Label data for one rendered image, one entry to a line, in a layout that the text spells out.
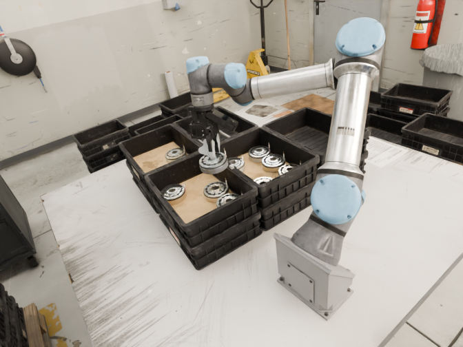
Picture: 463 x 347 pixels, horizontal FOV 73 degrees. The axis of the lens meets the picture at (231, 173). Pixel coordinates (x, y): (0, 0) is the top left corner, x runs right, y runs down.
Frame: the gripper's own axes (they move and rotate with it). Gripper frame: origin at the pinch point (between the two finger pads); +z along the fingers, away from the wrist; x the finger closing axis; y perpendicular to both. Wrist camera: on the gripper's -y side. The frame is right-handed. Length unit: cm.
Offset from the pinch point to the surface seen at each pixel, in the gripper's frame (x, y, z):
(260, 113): -107, 7, 23
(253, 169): -19.9, -8.4, 16.4
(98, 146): -89, 136, 43
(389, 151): -60, -69, 25
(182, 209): 9.9, 13.5, 19.1
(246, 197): 11.8, -13.7, 9.3
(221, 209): 19.3, -7.0, 9.7
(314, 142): -45, -33, 14
